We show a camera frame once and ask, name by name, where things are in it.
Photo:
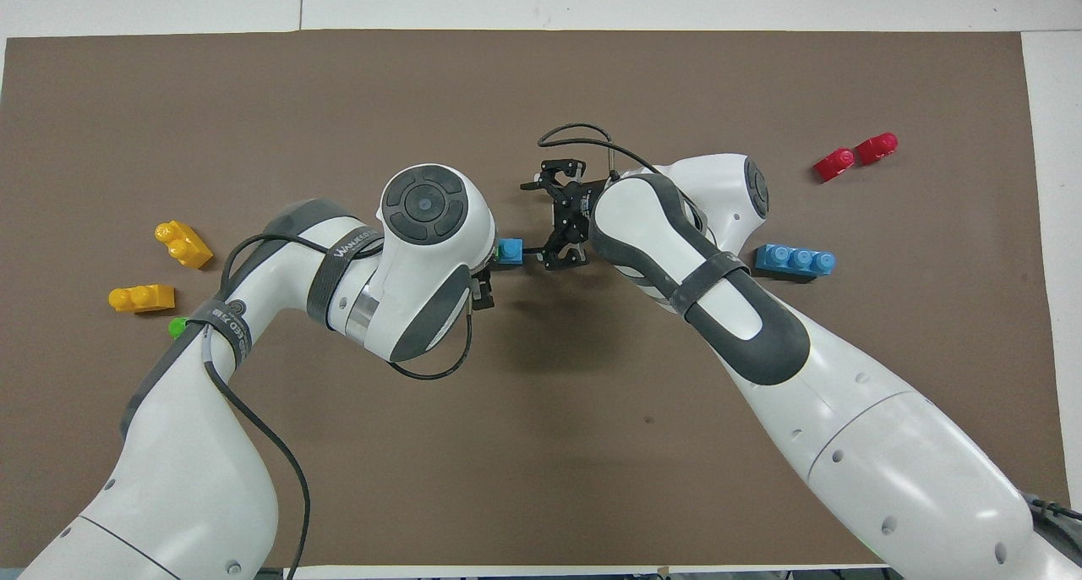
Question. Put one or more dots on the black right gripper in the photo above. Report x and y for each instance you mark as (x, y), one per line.
(576, 212)

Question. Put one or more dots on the blue three-stud toy block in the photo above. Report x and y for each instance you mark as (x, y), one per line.
(510, 252)
(795, 263)

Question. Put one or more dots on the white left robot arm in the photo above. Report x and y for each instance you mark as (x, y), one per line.
(423, 250)

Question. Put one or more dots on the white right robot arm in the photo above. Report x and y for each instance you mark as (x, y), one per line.
(761, 335)

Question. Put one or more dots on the red one-stud toy block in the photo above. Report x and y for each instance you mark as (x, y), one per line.
(834, 166)
(877, 149)

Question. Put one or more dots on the yellow two-stud toy block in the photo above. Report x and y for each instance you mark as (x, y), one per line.
(144, 298)
(186, 246)

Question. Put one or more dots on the green two-stud toy block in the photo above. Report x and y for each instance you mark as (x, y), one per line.
(177, 328)

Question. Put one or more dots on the brown table mat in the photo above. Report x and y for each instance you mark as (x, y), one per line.
(541, 445)

